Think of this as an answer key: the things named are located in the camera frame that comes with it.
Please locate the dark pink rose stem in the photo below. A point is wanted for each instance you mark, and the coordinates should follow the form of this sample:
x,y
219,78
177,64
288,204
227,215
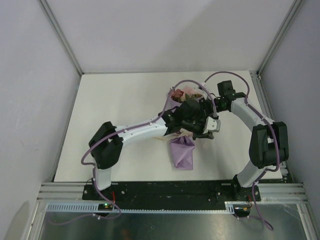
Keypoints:
x,y
177,95

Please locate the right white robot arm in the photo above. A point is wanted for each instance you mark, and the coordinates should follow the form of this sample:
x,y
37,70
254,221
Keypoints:
x,y
268,147

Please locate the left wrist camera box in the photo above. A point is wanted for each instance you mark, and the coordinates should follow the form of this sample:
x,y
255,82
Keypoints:
x,y
212,125

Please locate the white cable duct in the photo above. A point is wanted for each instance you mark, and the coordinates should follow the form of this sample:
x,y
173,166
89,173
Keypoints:
x,y
72,207

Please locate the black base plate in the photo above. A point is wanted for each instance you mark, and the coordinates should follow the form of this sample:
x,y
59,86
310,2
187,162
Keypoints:
x,y
199,195

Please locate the pink wrapping paper sheet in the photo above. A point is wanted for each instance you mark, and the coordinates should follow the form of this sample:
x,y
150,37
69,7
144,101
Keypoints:
x,y
181,148

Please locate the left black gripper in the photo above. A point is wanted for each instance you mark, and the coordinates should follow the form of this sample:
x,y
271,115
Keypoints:
x,y
209,135

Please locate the light pink rose stem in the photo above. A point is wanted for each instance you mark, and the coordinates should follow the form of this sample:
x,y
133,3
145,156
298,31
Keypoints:
x,y
193,93

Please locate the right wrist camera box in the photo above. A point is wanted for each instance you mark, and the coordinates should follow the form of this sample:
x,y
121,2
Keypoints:
x,y
202,87

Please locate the aluminium frame rail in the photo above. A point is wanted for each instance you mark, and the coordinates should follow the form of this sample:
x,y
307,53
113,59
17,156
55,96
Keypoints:
x,y
61,191

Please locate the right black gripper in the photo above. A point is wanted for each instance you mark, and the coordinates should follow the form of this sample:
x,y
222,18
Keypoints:
x,y
204,109

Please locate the cream ribbon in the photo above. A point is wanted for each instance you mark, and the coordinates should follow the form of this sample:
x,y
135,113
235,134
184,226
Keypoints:
x,y
181,133

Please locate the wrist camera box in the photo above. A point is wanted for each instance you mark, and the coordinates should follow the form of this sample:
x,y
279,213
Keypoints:
x,y
212,125
202,87

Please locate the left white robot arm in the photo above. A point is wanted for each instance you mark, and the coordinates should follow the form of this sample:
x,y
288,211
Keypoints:
x,y
106,145

